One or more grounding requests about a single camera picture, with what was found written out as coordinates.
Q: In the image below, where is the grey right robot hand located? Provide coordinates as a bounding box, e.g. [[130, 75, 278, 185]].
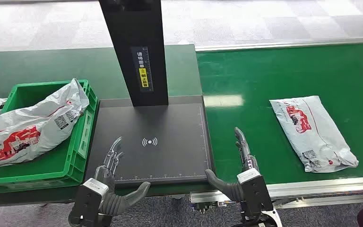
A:
[[204, 127, 260, 199]]

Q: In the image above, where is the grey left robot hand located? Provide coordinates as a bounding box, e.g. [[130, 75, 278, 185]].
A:
[[94, 136, 151, 208]]

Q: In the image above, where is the white red-print mail bag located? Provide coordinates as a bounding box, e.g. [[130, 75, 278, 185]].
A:
[[0, 78, 90, 174], [269, 95, 360, 174]]

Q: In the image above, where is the green conveyor belt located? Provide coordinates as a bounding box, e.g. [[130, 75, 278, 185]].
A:
[[196, 42, 363, 185]]

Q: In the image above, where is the black scanner platform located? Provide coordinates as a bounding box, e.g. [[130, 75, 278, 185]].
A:
[[84, 95, 216, 190]]

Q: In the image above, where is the green plastic crate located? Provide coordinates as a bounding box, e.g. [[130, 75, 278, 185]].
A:
[[0, 79, 99, 193]]

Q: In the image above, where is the ruler label with yellow sticker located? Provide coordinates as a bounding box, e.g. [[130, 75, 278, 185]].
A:
[[130, 46, 154, 93]]

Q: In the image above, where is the black scanner column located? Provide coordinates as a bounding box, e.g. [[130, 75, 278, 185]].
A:
[[98, 0, 169, 107]]

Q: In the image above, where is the metal bracket under conveyor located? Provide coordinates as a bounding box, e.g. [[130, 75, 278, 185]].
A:
[[190, 200, 229, 215]]

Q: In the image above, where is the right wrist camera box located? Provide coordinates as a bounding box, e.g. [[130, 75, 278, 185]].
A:
[[237, 168, 274, 218]]

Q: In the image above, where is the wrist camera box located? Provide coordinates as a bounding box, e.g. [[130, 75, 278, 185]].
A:
[[237, 168, 274, 218], [76, 178, 110, 221]]

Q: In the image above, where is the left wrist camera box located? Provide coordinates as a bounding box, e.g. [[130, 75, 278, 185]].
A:
[[76, 178, 110, 221]]

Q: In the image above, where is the aluminium conveyor side rail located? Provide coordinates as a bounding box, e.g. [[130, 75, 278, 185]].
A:
[[190, 175, 363, 210], [195, 37, 363, 52]]

